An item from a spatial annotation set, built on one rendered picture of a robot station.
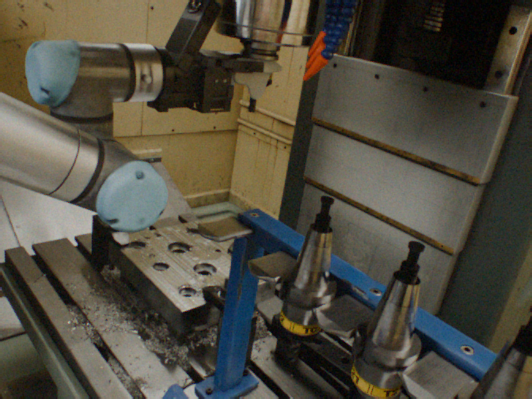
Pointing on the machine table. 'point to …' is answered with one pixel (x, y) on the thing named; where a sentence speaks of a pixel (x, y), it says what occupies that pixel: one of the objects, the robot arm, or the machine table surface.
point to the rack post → (235, 328)
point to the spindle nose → (268, 21)
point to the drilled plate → (169, 311)
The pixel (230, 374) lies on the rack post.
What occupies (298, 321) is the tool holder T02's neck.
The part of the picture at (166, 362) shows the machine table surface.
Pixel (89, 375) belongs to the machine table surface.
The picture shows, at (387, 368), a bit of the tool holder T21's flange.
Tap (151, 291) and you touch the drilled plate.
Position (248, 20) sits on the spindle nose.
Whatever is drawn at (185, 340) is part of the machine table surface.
